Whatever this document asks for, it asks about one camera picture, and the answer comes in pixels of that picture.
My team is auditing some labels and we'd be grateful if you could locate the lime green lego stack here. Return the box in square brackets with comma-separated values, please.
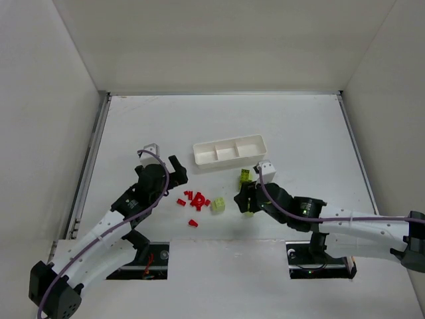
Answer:
[238, 169, 252, 189]

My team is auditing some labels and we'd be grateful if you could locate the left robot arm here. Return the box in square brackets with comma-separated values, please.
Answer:
[29, 151, 188, 318]

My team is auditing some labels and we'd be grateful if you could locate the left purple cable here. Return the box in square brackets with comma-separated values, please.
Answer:
[36, 150, 171, 319]

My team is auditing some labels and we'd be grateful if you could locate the red lego cluster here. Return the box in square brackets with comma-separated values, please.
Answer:
[183, 190, 211, 211]

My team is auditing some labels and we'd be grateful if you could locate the white three-compartment tray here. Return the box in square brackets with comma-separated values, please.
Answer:
[193, 134, 267, 169]

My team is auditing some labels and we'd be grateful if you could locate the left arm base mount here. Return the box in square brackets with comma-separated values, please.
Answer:
[106, 242, 170, 280]

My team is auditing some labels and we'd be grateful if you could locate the lime green lego brick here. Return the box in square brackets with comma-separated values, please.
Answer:
[244, 211, 254, 218]

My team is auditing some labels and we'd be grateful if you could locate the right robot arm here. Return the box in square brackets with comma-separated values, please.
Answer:
[234, 182, 424, 272]

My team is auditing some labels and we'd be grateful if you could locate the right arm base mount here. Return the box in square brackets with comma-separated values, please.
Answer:
[286, 241, 357, 280]

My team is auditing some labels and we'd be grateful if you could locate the pale green lego brick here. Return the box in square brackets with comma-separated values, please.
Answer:
[211, 197, 226, 213]

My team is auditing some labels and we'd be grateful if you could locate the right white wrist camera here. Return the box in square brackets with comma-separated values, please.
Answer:
[254, 160, 276, 184]

